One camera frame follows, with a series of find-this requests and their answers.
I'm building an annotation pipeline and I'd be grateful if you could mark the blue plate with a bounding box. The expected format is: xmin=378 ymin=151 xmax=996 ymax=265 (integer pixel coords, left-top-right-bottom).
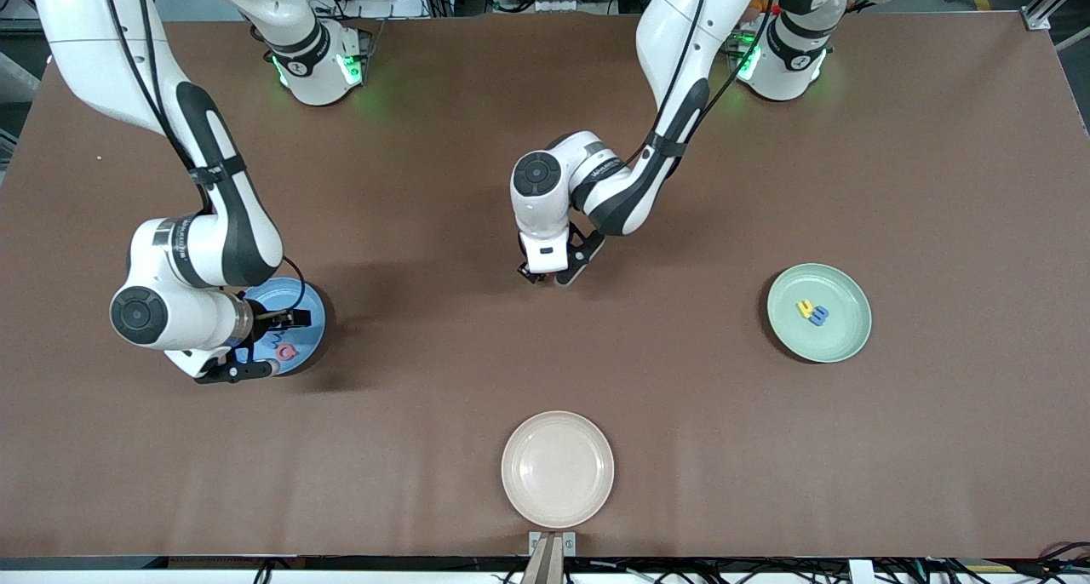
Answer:
xmin=243 ymin=278 xmax=327 ymax=377

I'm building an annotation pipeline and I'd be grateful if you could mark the beige plate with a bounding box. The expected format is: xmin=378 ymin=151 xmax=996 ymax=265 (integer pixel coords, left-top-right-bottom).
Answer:
xmin=501 ymin=410 xmax=615 ymax=530

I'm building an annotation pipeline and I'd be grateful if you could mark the green plate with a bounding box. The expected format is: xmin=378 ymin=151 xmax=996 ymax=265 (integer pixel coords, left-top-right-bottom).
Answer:
xmin=766 ymin=263 xmax=873 ymax=364

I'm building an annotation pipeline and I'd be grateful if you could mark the grey metal camera mount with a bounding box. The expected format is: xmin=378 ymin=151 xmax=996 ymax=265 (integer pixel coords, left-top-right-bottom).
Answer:
xmin=528 ymin=530 xmax=577 ymax=584

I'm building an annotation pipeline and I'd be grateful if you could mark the aluminium frame profile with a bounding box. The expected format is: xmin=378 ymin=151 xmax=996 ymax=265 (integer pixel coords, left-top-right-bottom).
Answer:
xmin=1024 ymin=0 xmax=1090 ymax=31

